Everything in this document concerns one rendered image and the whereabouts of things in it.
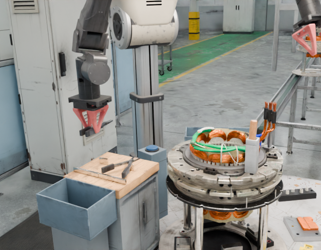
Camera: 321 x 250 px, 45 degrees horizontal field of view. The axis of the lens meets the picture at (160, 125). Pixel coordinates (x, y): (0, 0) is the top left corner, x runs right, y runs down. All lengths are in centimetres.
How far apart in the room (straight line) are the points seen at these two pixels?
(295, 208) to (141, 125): 64
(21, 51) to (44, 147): 80
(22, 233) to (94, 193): 191
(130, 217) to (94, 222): 16
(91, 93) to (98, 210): 30
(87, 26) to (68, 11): 227
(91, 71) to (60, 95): 225
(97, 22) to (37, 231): 212
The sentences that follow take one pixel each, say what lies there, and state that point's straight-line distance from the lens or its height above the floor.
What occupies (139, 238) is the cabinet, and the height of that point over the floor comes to 87.
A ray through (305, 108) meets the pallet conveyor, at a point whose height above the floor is 16.
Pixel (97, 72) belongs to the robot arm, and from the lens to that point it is 95.
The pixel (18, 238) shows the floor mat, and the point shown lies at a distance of 289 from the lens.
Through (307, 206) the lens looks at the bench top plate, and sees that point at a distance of 156.
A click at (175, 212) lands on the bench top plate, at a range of 146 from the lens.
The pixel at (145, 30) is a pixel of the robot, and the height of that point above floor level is 142.
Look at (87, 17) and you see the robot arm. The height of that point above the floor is 148.
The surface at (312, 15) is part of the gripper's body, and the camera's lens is 112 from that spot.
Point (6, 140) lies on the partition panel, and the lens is 355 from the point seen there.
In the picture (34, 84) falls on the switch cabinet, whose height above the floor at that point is 89.
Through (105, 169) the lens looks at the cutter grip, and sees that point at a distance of 106.
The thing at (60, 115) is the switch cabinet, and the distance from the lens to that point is 324.
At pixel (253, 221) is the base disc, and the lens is 138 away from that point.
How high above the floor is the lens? 152
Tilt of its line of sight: 18 degrees down
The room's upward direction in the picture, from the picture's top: 2 degrees counter-clockwise
